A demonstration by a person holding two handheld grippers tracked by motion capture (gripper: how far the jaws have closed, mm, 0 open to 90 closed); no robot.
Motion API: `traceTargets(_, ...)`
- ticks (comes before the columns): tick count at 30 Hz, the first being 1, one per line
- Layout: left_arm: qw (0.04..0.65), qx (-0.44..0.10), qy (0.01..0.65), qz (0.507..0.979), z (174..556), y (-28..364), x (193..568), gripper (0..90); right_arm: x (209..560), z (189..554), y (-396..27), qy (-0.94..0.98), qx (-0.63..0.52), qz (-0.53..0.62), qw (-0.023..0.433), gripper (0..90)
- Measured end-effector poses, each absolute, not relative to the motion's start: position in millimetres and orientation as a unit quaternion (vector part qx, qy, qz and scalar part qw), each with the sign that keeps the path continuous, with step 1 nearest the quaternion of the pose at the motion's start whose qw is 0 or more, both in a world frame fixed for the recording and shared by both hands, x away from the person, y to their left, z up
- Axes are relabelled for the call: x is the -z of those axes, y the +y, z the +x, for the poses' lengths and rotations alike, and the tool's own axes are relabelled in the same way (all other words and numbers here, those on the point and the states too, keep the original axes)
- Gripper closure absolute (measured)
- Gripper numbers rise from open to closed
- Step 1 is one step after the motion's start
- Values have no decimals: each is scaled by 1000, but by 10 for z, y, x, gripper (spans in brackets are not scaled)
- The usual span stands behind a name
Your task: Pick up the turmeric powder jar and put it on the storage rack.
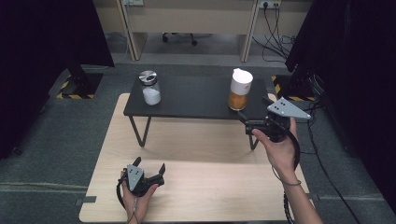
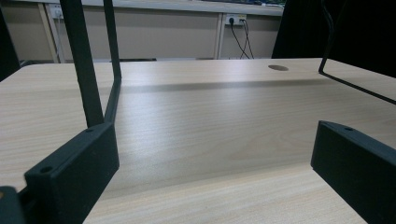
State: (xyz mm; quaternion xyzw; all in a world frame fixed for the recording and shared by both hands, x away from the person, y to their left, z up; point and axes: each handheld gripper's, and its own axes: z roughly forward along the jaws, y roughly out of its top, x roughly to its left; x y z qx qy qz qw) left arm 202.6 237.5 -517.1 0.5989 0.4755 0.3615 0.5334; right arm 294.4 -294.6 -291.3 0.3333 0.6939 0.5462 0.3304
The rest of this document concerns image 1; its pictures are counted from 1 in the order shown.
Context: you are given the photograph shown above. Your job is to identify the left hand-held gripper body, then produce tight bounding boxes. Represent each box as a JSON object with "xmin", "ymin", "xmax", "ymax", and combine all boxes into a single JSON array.
[{"xmin": 123, "ymin": 164, "xmax": 165, "ymax": 198}]

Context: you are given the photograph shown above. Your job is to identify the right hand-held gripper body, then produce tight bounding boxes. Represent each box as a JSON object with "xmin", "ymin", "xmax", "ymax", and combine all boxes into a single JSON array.
[{"xmin": 244, "ymin": 96, "xmax": 312, "ymax": 144}]

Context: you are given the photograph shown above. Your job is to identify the white-lidded jar with orange contents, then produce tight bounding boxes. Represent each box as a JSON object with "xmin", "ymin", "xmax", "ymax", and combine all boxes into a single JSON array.
[{"xmin": 227, "ymin": 67, "xmax": 254, "ymax": 112}]

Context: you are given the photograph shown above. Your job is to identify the black shelf with metal legs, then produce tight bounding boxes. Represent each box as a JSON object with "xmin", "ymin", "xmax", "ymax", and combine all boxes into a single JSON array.
[{"xmin": 122, "ymin": 74, "xmax": 275, "ymax": 151}]

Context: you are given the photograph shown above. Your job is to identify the glass shaker with metal lid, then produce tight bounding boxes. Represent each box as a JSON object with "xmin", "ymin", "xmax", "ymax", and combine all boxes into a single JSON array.
[{"xmin": 137, "ymin": 70, "xmax": 163, "ymax": 106}]

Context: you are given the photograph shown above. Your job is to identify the person's left hand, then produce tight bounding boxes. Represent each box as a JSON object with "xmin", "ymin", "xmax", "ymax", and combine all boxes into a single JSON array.
[{"xmin": 120, "ymin": 171, "xmax": 160, "ymax": 224}]

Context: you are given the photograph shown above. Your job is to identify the person's right hand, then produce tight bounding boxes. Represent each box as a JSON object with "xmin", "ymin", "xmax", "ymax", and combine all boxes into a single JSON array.
[{"xmin": 250, "ymin": 117, "xmax": 300, "ymax": 185}]

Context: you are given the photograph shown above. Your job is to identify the black stand with hazard-striped base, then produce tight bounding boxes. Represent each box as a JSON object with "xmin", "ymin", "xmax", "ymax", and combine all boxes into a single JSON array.
[
  {"xmin": 271, "ymin": 63, "xmax": 319, "ymax": 103},
  {"xmin": 55, "ymin": 62, "xmax": 105, "ymax": 100}
]

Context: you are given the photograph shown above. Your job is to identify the grey floor tape strip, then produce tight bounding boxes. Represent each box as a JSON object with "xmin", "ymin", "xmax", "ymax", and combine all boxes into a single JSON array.
[{"xmin": 75, "ymin": 195, "xmax": 98, "ymax": 206}]

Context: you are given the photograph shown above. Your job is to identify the thin wrist band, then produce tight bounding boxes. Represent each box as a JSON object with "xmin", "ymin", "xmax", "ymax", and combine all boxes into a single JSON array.
[{"xmin": 271, "ymin": 166, "xmax": 303, "ymax": 188}]

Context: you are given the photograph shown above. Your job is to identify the black office chair base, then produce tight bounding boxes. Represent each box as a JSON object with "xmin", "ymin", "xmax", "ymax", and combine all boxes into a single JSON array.
[{"xmin": 161, "ymin": 32, "xmax": 199, "ymax": 48}]

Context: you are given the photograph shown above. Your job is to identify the black curtain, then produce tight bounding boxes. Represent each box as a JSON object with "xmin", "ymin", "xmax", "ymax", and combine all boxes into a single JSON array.
[
  {"xmin": 285, "ymin": 0, "xmax": 396, "ymax": 217},
  {"xmin": 0, "ymin": 0, "xmax": 116, "ymax": 161}
]

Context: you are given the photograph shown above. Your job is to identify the beige office desk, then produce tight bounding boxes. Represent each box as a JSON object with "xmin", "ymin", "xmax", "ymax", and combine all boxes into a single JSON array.
[{"xmin": 92, "ymin": 0, "xmax": 314, "ymax": 63}]

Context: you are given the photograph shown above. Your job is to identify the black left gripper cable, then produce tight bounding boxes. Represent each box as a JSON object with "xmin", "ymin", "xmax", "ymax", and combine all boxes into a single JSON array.
[{"xmin": 116, "ymin": 175, "xmax": 128, "ymax": 210}]

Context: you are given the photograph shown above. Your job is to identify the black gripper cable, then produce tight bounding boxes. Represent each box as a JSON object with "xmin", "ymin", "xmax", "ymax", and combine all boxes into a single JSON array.
[
  {"xmin": 281, "ymin": 125, "xmax": 303, "ymax": 224},
  {"xmin": 116, "ymin": 175, "xmax": 128, "ymax": 210}
]

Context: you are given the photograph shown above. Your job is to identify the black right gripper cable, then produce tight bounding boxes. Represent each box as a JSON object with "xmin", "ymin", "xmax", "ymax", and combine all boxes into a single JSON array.
[{"xmin": 281, "ymin": 125, "xmax": 303, "ymax": 224}]

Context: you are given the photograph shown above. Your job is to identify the black cables under desk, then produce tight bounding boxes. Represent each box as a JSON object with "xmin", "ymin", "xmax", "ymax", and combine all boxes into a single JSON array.
[{"xmin": 251, "ymin": 2, "xmax": 297, "ymax": 63}]

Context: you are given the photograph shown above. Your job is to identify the black floor cable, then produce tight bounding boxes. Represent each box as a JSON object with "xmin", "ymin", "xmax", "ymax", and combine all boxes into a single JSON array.
[{"xmin": 292, "ymin": 101, "xmax": 362, "ymax": 224}]

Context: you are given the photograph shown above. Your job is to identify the white wall power outlet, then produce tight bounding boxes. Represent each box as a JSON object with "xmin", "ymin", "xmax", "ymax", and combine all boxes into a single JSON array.
[{"xmin": 257, "ymin": 0, "xmax": 282, "ymax": 9}]

